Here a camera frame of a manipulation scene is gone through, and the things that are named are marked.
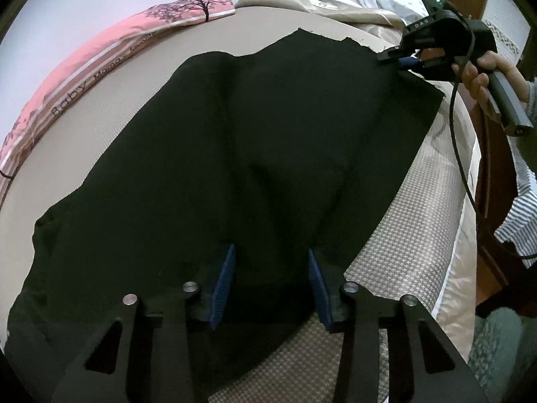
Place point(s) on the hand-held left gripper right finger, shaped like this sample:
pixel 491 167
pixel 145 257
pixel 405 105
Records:
pixel 317 287

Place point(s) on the striped grey white garment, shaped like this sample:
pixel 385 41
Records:
pixel 520 231

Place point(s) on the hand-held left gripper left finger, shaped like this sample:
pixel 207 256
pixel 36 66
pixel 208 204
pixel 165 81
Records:
pixel 222 279

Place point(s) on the brown wooden bed frame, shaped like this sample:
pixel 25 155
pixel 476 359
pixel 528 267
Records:
pixel 495 201

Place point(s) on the beige woven bed mat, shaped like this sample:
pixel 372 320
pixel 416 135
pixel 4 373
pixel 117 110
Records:
pixel 126 96

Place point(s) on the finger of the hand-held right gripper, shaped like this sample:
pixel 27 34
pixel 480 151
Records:
pixel 394 53
pixel 410 64

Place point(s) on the person's right hand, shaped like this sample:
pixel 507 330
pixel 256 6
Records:
pixel 476 86

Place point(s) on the black pants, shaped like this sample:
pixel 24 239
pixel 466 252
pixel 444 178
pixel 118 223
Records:
pixel 251 134

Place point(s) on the pink tree print pillow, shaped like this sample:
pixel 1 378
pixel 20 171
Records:
pixel 84 71

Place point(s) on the grey-green textured cloth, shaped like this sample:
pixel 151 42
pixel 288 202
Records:
pixel 507 357

